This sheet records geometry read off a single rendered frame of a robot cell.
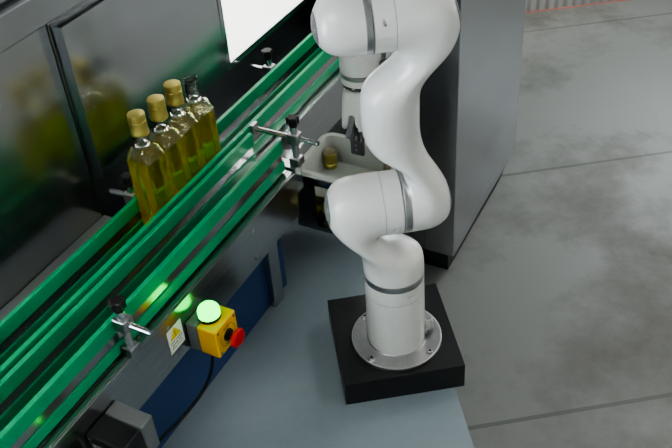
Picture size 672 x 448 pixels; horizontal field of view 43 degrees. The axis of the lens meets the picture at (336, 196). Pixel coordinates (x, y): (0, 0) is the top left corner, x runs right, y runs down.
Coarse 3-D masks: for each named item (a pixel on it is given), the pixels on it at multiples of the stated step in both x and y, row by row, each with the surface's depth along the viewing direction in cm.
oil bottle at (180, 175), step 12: (156, 132) 165; (168, 132) 165; (180, 132) 168; (168, 144) 165; (180, 144) 168; (168, 156) 166; (180, 156) 169; (168, 168) 168; (180, 168) 170; (180, 180) 171
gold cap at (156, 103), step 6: (150, 96) 163; (156, 96) 162; (162, 96) 162; (150, 102) 161; (156, 102) 161; (162, 102) 162; (150, 108) 162; (156, 108) 162; (162, 108) 162; (150, 114) 163; (156, 114) 162; (162, 114) 163; (156, 120) 163; (162, 120) 163
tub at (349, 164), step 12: (324, 144) 206; (336, 144) 207; (348, 144) 205; (312, 156) 202; (348, 156) 207; (360, 156) 205; (372, 156) 204; (312, 168) 203; (324, 168) 207; (336, 168) 207; (348, 168) 207; (360, 168) 206; (372, 168) 206; (324, 180) 193
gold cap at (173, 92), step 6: (168, 84) 166; (174, 84) 166; (180, 84) 166; (168, 90) 165; (174, 90) 165; (180, 90) 167; (168, 96) 166; (174, 96) 166; (180, 96) 167; (168, 102) 167; (174, 102) 167; (180, 102) 167
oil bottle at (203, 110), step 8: (184, 104) 174; (192, 104) 173; (200, 104) 173; (208, 104) 175; (192, 112) 173; (200, 112) 173; (208, 112) 175; (200, 120) 173; (208, 120) 176; (200, 128) 175; (208, 128) 177; (216, 128) 179; (208, 136) 177; (216, 136) 180; (208, 144) 178; (216, 144) 181; (208, 152) 179; (216, 152) 182; (208, 160) 180
